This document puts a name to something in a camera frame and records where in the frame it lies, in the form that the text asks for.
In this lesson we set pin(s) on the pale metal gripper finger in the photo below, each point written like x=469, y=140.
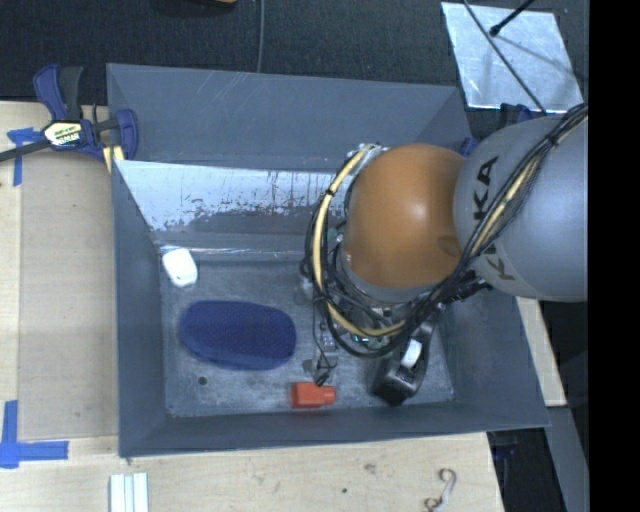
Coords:
x=328, y=344
x=311, y=366

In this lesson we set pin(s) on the red-orange small block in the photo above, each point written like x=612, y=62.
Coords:
x=309, y=395

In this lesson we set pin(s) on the white rounded plastic object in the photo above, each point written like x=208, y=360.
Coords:
x=179, y=267

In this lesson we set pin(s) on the rusty metal hook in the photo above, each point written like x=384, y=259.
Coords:
x=446, y=484

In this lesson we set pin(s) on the grey metal bin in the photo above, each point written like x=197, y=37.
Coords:
x=240, y=125

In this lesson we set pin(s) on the pale wood flat board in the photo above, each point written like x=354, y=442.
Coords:
x=65, y=300

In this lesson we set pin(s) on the black cylinder on white bracket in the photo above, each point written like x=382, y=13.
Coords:
x=397, y=382

